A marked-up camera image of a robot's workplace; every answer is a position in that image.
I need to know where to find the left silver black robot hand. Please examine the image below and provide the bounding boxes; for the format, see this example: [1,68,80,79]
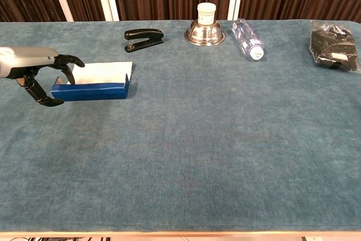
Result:
[0,46,86,108]

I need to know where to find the white plastic jar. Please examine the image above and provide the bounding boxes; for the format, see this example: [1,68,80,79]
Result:
[197,2,217,26]

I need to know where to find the black stapler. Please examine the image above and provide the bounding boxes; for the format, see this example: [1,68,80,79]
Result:
[124,28,165,53]

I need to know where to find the clear plastic water bottle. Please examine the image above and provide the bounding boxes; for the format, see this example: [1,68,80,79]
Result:
[231,17,265,61]

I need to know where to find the blue glasses case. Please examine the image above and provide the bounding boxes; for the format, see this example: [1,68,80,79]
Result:
[51,61,134,102]

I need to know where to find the teal table cloth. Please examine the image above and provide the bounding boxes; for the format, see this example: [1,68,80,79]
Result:
[0,19,361,233]

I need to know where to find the upturned steel bowl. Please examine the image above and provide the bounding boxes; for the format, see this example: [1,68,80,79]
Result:
[184,19,226,47]

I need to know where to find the bagged black gloves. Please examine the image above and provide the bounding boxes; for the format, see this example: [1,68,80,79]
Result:
[309,20,361,74]

